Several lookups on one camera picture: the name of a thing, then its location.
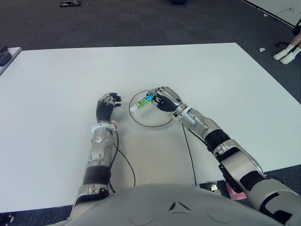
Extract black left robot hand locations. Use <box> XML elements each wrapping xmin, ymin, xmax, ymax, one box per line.
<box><xmin>95</xmin><ymin>92</ymin><xmax>122</xmax><ymax>123</ymax></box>

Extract white side table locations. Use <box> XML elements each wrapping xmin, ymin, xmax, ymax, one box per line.
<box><xmin>0</xmin><ymin>47</ymin><xmax>22</xmax><ymax>76</ymax></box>

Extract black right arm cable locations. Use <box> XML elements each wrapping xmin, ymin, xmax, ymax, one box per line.
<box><xmin>181</xmin><ymin>122</ymin><xmax>198</xmax><ymax>187</ymax></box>

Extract black glove-like object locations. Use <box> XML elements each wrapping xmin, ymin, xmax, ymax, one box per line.
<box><xmin>0</xmin><ymin>52</ymin><xmax>12</xmax><ymax>66</ymax></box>

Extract black object under table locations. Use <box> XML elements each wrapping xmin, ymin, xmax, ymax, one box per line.
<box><xmin>0</xmin><ymin>213</ymin><xmax>15</xmax><ymax>225</ymax></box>

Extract white panel with cable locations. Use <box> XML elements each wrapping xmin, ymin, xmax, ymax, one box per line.
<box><xmin>241</xmin><ymin>0</ymin><xmax>301</xmax><ymax>27</ymax></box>

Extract white plate with black rim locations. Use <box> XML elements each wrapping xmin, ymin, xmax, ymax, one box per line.
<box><xmin>129</xmin><ymin>89</ymin><xmax>176</xmax><ymax>129</ymax></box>

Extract black office chair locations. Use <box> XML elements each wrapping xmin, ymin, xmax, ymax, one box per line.
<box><xmin>275</xmin><ymin>18</ymin><xmax>301</xmax><ymax>48</ymax></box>

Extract green toothpaste tube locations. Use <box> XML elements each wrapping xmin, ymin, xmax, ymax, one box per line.
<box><xmin>130</xmin><ymin>93</ymin><xmax>156</xmax><ymax>113</ymax></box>

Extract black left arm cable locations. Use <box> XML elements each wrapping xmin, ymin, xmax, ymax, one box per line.
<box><xmin>108</xmin><ymin>130</ymin><xmax>136</xmax><ymax>194</ymax></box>

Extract grey robot torso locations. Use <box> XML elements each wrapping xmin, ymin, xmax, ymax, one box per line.
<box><xmin>53</xmin><ymin>183</ymin><xmax>294</xmax><ymax>226</ymax></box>

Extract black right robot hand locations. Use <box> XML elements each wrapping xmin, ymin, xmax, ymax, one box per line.
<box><xmin>151</xmin><ymin>86</ymin><xmax>188</xmax><ymax>113</ymax></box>

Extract silver table leg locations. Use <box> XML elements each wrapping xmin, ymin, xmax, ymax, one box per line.
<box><xmin>199</xmin><ymin>180</ymin><xmax>222</xmax><ymax>196</ymax></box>

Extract white sneakers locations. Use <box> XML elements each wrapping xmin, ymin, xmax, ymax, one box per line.
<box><xmin>272</xmin><ymin>32</ymin><xmax>301</xmax><ymax>64</ymax></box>

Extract pink paper bag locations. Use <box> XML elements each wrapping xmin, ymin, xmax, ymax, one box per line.
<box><xmin>225</xmin><ymin>182</ymin><xmax>246</xmax><ymax>201</ymax></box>

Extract red and black floor object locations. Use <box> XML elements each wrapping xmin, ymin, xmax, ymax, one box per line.
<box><xmin>59</xmin><ymin>0</ymin><xmax>82</xmax><ymax>7</ymax></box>

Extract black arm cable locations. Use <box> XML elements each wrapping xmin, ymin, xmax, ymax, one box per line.
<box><xmin>181</xmin><ymin>122</ymin><xmax>198</xmax><ymax>187</ymax></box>
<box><xmin>108</xmin><ymin>130</ymin><xmax>136</xmax><ymax>194</ymax></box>

